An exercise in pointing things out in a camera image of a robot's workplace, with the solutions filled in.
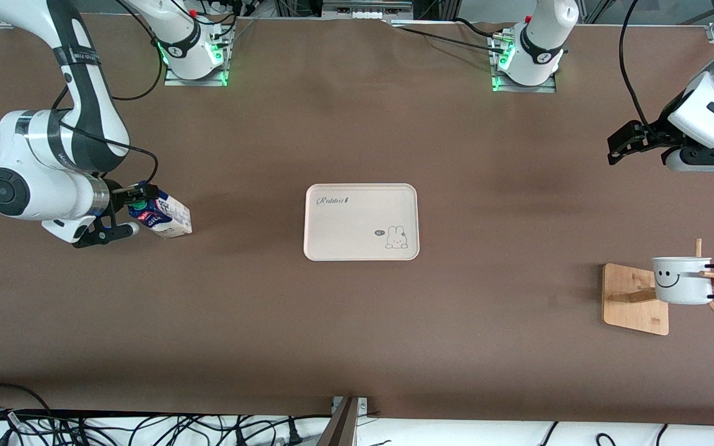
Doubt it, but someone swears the wooden cup stand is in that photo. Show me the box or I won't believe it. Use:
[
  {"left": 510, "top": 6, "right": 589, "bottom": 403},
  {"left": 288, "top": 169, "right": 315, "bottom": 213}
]
[{"left": 602, "top": 238, "right": 714, "bottom": 336}]

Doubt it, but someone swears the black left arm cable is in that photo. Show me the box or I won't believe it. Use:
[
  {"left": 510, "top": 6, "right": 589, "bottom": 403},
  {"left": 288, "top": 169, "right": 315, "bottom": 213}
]
[{"left": 619, "top": 0, "right": 652, "bottom": 131}]

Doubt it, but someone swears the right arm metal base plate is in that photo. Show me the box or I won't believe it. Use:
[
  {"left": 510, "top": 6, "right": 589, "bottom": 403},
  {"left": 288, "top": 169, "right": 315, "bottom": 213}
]
[{"left": 164, "top": 28, "right": 231, "bottom": 87}]

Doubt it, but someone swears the white smiley face cup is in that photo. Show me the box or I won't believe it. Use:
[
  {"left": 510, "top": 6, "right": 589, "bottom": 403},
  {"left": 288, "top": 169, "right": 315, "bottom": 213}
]
[{"left": 652, "top": 256, "right": 714, "bottom": 305}]

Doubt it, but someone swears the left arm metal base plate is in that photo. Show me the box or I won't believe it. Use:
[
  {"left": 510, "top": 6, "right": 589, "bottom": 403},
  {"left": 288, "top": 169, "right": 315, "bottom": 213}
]
[{"left": 487, "top": 31, "right": 557, "bottom": 94}]

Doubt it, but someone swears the blue white milk carton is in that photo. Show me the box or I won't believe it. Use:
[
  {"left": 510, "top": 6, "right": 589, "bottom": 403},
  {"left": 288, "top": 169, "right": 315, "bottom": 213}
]
[{"left": 126, "top": 188, "right": 193, "bottom": 240}]

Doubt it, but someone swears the beige rabbit print tray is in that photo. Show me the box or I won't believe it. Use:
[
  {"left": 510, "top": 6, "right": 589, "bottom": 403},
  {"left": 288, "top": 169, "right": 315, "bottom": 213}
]
[{"left": 304, "top": 183, "right": 420, "bottom": 261}]

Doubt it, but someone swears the small metal bracket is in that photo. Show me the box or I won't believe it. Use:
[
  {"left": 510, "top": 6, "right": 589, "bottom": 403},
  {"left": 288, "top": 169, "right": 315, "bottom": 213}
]
[{"left": 331, "top": 395, "right": 369, "bottom": 417}]

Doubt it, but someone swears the silver aluminium rail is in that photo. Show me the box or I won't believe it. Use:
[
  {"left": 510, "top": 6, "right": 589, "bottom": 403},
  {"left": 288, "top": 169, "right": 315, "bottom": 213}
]
[{"left": 322, "top": 0, "right": 415, "bottom": 18}]

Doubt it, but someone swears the black base cable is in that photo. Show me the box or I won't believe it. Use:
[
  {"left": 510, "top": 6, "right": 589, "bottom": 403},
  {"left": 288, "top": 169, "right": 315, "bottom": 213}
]
[{"left": 387, "top": 20, "right": 510, "bottom": 58}]

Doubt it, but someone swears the grey metal beam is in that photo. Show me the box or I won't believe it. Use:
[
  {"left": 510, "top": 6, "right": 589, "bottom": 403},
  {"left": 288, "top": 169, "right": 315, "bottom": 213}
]
[{"left": 317, "top": 396, "right": 359, "bottom": 446}]

